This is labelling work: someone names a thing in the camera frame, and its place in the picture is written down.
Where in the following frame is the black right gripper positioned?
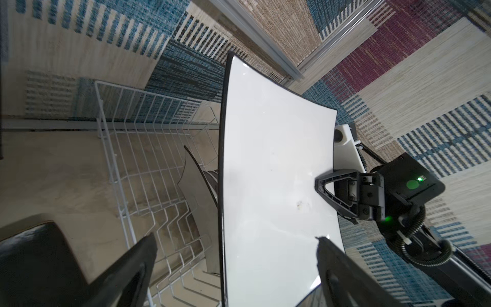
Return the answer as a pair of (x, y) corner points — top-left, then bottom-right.
(314, 169), (386, 225)

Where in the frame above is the black corrugated right cable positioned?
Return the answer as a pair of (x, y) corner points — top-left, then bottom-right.
(397, 205), (453, 268)

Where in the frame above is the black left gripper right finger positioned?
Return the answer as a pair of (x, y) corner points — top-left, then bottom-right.
(317, 237), (403, 306)

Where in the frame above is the white wire dish rack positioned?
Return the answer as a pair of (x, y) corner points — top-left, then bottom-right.
(94, 81), (221, 306)

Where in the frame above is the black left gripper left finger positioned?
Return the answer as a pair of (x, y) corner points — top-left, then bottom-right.
(80, 233), (157, 306)

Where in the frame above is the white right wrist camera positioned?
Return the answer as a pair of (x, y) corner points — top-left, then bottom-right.
(333, 123), (366, 173)

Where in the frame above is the black square plate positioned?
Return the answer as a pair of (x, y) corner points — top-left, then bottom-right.
(1, 220), (88, 306)

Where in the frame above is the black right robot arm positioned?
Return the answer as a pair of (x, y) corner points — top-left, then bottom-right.
(314, 153), (490, 306)

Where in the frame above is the white square plate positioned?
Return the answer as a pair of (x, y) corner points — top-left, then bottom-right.
(178, 146), (221, 275)
(218, 52), (343, 306)

